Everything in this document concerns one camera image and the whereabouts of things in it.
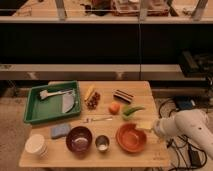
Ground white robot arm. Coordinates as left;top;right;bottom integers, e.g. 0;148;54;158
136;109;213;160

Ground red grape bunch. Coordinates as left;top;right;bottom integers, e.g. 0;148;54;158
87;92;100;110

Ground metal fork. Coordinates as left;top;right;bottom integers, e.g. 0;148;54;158
83;116;113;123

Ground black power adapter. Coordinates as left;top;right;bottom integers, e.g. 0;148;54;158
188;149;201;167

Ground orange bowl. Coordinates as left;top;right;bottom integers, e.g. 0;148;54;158
116;123;147;153

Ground grey half-round plate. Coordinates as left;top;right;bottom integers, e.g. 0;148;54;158
62;93;75;113

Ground blue sponge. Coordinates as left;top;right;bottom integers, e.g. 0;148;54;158
51;123;71;139

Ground striped brown cake block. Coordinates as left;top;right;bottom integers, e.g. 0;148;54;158
113;90;133;103

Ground green pepper toy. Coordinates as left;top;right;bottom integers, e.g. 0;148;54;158
122;106;144;120

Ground dark purple bowl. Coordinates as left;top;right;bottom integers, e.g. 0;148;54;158
66;126;93;154

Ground green plastic tray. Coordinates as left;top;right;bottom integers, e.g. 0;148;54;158
23;81;81;124

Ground small steel cup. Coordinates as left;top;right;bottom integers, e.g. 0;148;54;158
95;135;110;152

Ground black floor cables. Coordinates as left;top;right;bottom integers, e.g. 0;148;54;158
157;98;213;171

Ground black box on shelf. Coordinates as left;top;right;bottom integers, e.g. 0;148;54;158
179;51;213;77

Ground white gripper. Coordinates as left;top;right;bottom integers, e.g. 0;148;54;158
136;117;175;138

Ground orange fruit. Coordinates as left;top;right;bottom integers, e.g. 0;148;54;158
108;102;120;115

